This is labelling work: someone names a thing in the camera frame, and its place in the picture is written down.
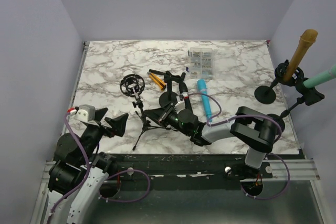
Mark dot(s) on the green microphone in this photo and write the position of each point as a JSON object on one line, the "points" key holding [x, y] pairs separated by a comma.
{"points": [[320, 78]]}

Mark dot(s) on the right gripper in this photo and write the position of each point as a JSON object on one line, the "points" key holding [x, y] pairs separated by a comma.
{"points": [[157, 114]]}

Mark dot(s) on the black microphone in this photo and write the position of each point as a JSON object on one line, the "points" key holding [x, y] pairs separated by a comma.
{"points": [[183, 88]]}

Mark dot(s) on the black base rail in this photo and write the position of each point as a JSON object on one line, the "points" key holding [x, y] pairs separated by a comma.
{"points": [[181, 172]]}

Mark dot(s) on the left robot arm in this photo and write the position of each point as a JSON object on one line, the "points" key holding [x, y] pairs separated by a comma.
{"points": [[79, 169]]}

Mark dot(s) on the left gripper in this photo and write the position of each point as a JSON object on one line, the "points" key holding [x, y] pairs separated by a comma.
{"points": [[118, 124]]}

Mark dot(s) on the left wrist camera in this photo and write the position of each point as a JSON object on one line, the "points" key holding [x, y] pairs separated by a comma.
{"points": [[84, 113]]}

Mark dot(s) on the gold microphone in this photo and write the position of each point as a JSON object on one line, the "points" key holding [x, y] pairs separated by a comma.
{"points": [[307, 39]]}

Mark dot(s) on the clear plastic screw box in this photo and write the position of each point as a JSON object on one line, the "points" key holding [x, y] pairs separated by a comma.
{"points": [[201, 63]]}

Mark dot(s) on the black T-handle tool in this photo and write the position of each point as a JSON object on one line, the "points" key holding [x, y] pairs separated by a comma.
{"points": [[160, 72]]}

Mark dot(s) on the black clip microphone stand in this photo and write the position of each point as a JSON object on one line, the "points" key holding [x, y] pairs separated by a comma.
{"points": [[169, 96]]}

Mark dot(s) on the blue toy microphone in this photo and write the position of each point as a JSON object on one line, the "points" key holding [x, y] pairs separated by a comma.
{"points": [[202, 88]]}

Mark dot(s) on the black round-base shock-mount stand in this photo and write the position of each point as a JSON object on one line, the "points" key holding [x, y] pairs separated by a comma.
{"points": [[266, 94]]}

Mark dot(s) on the yellow utility knife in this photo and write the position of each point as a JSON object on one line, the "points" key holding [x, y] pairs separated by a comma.
{"points": [[157, 81]]}

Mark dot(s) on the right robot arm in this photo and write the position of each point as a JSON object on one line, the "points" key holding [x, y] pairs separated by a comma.
{"points": [[255, 129]]}

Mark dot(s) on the black tripod shock-mount stand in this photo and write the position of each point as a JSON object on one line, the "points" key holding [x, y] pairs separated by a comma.
{"points": [[133, 85]]}

